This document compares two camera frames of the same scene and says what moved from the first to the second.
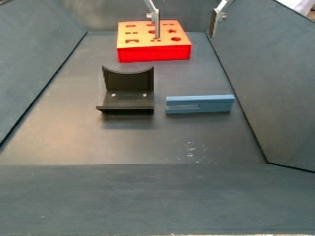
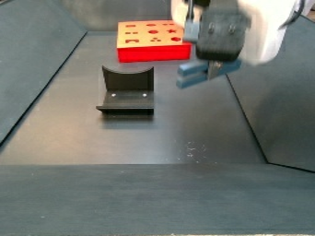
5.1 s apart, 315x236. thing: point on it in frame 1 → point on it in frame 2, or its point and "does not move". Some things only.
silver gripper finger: (156, 17) → (265, 17)
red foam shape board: (138, 45) does not move
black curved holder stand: (129, 92) does not move
